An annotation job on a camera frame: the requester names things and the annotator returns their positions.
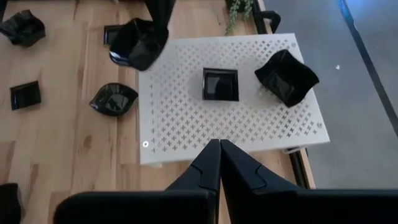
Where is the leaf-shaped black mini plate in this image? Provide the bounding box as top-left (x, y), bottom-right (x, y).
top-left (0, 182), bottom-right (23, 224)
top-left (89, 82), bottom-right (139, 118)

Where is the wavy black mini plate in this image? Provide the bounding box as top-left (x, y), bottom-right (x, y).
top-left (0, 9), bottom-right (47, 48)
top-left (254, 49), bottom-right (320, 108)
top-left (108, 17), bottom-right (170, 72)

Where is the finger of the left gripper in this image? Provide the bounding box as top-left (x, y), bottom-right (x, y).
top-left (144, 0), bottom-right (162, 32)
top-left (160, 0), bottom-right (177, 32)

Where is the potted green succulent plant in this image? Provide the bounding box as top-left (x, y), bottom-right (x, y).
top-left (224, 0), bottom-right (255, 36)

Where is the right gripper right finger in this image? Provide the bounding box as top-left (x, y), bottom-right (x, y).
top-left (221, 139), bottom-right (398, 224)

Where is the square black mini plate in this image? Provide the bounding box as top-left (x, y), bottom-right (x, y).
top-left (103, 24), bottom-right (125, 46)
top-left (9, 80), bottom-right (42, 111)
top-left (201, 67), bottom-right (240, 102)

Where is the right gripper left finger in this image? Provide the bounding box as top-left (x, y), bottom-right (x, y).
top-left (52, 139), bottom-right (221, 224)

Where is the black frame handle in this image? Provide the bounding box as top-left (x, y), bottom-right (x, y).
top-left (253, 10), bottom-right (282, 34)

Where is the white perforated shelf riser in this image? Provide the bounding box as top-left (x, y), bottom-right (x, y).
top-left (138, 32), bottom-right (331, 166)

